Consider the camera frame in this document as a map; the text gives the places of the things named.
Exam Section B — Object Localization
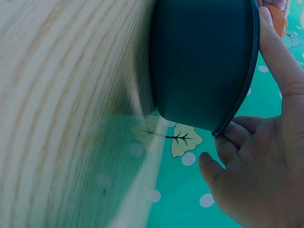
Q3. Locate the dark teal plastic bowl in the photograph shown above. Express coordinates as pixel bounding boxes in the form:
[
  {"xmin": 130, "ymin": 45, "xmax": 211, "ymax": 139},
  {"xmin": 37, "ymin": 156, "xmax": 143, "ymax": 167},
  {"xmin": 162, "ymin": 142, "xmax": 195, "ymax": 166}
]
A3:
[{"xmin": 148, "ymin": 0, "xmax": 260, "ymax": 139}]

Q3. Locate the person's right hand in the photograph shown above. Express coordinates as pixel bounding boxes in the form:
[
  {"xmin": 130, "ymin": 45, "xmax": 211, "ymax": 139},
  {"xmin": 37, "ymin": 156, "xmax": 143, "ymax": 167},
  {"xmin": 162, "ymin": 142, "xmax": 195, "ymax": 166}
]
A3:
[{"xmin": 198, "ymin": 6, "xmax": 304, "ymax": 228}]

